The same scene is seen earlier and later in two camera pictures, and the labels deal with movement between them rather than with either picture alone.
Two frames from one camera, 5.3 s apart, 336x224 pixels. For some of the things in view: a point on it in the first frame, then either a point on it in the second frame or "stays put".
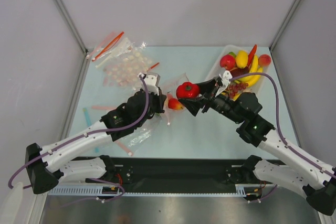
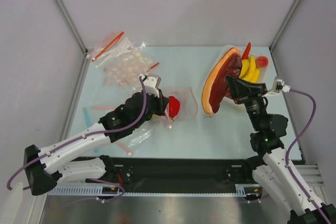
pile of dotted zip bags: [122, 60] stays put
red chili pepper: [251, 54] to [245, 54]
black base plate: [151, 174] stays put
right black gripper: [208, 98] to [250, 96]
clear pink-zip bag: [168, 113] to [188, 105]
